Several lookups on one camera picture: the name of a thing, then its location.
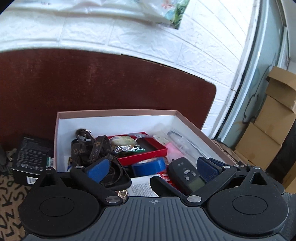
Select blue tape roll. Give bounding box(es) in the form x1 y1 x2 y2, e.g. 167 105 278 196
132 157 166 177

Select black digital scale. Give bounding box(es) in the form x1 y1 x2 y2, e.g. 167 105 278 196
167 157 206 196

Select large clear plastic case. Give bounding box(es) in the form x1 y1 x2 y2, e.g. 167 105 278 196
151 124 217 166

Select packaged round cookies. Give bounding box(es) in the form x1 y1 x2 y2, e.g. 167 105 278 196
109 136 145 154

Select white pink cloth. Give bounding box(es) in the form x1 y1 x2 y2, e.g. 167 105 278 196
165 142 184 164

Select red open gift box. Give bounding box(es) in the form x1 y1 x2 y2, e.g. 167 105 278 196
108 133 167 166

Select brown cardboard storage box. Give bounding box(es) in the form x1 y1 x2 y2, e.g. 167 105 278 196
54 109 236 197

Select black product box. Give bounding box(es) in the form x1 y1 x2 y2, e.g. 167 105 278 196
11 136 54 186

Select stacked cardboard boxes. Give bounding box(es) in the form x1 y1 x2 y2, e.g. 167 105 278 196
235 67 295 187

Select patterned brown black tablecloth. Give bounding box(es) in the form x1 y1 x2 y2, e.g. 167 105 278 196
1 173 28 240

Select dark brown wooden headboard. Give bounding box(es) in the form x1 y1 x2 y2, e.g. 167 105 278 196
1 49 216 150

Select floral plastic bag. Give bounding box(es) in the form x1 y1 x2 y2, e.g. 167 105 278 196
9 0 189 29

